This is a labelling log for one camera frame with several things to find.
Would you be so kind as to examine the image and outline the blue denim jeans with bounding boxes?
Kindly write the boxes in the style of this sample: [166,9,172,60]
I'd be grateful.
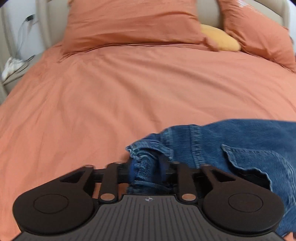
[126,120,295,237]

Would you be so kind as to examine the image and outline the orange duvet cover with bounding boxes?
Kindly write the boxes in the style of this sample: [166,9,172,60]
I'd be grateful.
[1,44,295,240]

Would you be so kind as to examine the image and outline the beige nightstand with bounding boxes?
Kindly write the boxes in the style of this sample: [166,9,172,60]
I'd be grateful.
[3,53,43,94]

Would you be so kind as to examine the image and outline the white cloth on nightstand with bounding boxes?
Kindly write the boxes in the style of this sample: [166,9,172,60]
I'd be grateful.
[1,57,25,81]

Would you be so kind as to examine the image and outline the yellow cushion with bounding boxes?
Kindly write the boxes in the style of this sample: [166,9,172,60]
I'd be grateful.
[201,24,241,52]

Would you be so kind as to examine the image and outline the orange pillow right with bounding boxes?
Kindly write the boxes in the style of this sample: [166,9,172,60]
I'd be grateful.
[219,1,295,72]

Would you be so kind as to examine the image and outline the orange pillow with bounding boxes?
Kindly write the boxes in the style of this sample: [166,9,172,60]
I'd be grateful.
[219,1,295,72]
[62,1,218,55]

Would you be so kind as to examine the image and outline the orange pillow left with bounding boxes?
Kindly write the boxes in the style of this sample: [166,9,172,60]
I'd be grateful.
[62,1,218,55]

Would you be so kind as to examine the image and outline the beige upholstered headboard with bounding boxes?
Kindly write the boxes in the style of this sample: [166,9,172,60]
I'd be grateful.
[35,0,290,49]

